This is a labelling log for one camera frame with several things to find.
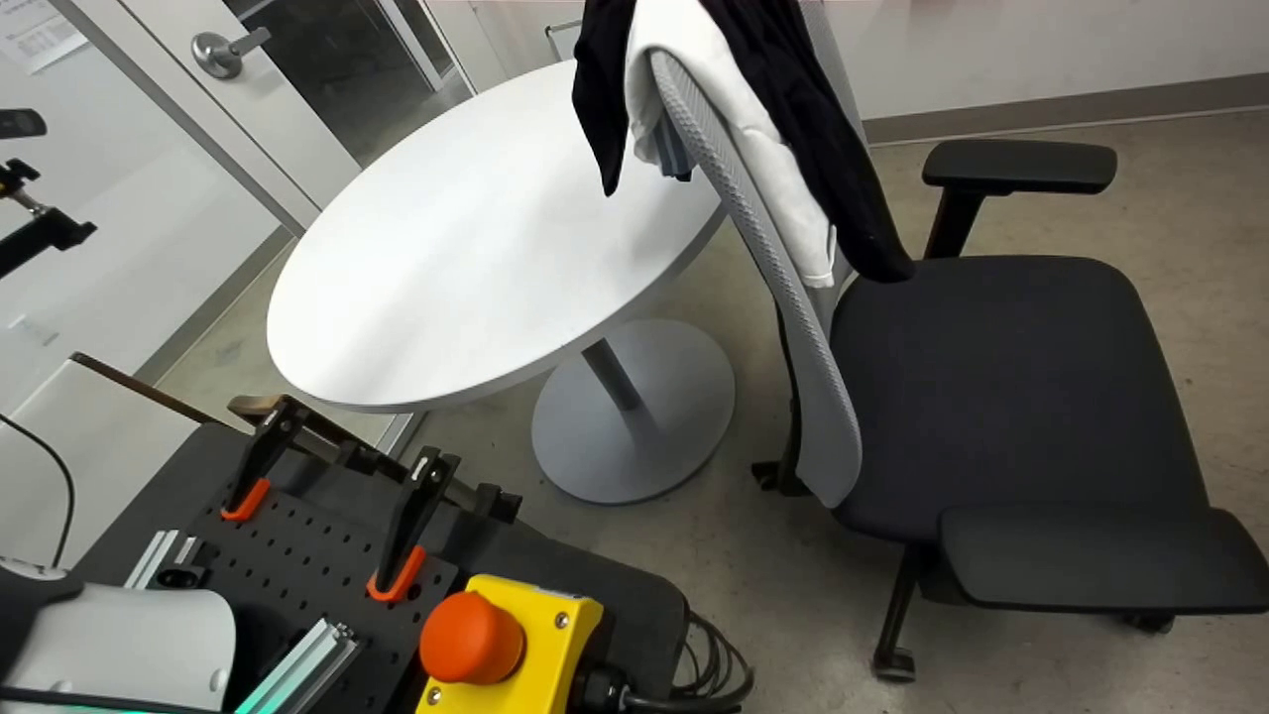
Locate white towel with blue stripes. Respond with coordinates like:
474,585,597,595
623,0,844,289

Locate black shirt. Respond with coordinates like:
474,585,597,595
572,0,917,283

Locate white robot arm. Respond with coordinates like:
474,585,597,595
0,569,237,714

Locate grey and black office chair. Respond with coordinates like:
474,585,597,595
650,0,1269,683

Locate yellow emergency stop box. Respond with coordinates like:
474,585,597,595
416,575,605,714

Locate black perforated mounting board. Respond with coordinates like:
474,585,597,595
75,425,691,714

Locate white door with glass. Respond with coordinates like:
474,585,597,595
52,0,471,226

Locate green-tinted aluminium profile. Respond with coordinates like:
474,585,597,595
235,618,360,714

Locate silver aluminium profile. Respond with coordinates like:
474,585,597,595
128,529,203,590

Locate white round pedestal table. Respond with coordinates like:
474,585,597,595
266,64,733,504

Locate right orange-handled black clamp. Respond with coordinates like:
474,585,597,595
364,450,451,609

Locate orange-handled black clamp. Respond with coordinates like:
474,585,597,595
220,396,310,524
364,450,451,609

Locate black cable bundle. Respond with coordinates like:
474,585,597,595
578,609,757,714

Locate left orange-handled black clamp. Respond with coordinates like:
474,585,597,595
220,396,310,524

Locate silver door handle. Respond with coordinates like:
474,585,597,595
190,28,270,80

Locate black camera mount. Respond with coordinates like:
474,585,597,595
0,107,93,278

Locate thin black cable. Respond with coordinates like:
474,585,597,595
0,413,80,575

